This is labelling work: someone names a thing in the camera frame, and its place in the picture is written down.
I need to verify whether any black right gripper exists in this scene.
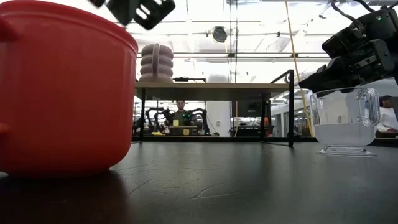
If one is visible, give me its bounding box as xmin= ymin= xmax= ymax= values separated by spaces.
xmin=298 ymin=39 xmax=398 ymax=98

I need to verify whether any clear glass cup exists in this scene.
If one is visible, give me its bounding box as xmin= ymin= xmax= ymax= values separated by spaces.
xmin=310 ymin=86 xmax=381 ymax=157

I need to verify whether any pink ribbed ceramic mug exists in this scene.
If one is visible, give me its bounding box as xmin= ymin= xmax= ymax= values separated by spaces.
xmin=139 ymin=42 xmax=174 ymax=83

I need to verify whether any red plastic mug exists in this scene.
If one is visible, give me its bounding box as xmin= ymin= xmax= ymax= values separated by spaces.
xmin=0 ymin=0 xmax=139 ymax=178

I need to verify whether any person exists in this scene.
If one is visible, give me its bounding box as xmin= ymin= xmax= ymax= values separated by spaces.
xmin=374 ymin=95 xmax=398 ymax=139
xmin=169 ymin=99 xmax=192 ymax=136

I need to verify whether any round black ceiling device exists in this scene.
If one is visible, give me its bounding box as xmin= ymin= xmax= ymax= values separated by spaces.
xmin=211 ymin=26 xmax=228 ymax=44

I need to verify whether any yellow hanging cable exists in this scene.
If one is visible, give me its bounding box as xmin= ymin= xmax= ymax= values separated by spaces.
xmin=284 ymin=0 xmax=313 ymax=138

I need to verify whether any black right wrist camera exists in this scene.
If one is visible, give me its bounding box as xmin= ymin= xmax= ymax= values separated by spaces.
xmin=322 ymin=24 xmax=368 ymax=60

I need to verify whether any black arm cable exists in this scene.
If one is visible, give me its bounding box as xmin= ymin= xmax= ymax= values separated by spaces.
xmin=330 ymin=0 xmax=374 ymax=30

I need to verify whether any wooden shelf with black frame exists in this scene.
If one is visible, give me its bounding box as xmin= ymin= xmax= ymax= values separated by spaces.
xmin=132 ymin=68 xmax=295 ymax=148

